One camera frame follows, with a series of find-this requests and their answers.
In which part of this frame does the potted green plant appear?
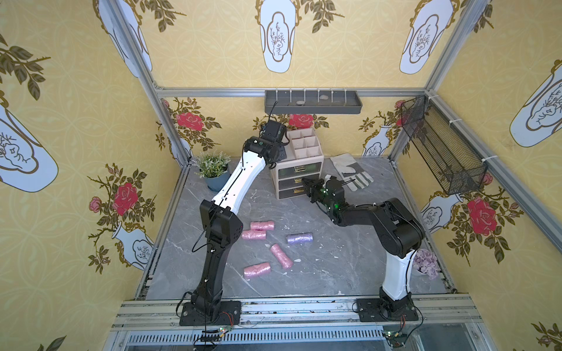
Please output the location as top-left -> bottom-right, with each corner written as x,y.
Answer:
196,152 -> 231,192

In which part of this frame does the purple trash bag roll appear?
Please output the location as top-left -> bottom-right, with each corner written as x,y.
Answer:
286,232 -> 313,245

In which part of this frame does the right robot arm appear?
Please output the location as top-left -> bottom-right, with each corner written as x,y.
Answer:
302,176 -> 424,322

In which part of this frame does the beige drawer organizer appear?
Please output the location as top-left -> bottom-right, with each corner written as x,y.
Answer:
270,128 -> 325,200

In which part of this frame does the grey work glove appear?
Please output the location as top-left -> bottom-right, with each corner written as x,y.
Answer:
330,154 -> 374,192

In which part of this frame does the pink trash bag roll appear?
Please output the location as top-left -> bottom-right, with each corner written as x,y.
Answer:
241,230 -> 267,241
270,244 -> 294,270
250,221 -> 275,231
244,262 -> 272,279

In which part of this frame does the black wire mesh basket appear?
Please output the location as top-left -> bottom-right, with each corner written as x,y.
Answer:
397,96 -> 487,195

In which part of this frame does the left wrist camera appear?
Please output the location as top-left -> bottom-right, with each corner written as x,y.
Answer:
259,120 -> 287,143

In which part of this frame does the grey wall shelf tray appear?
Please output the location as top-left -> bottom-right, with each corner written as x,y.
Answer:
264,89 -> 363,115

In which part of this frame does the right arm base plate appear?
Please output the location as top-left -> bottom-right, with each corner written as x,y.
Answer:
356,296 -> 419,323

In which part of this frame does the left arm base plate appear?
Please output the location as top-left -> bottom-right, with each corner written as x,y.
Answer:
179,301 -> 241,326

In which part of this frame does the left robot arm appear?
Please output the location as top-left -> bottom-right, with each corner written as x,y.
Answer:
190,135 -> 287,321

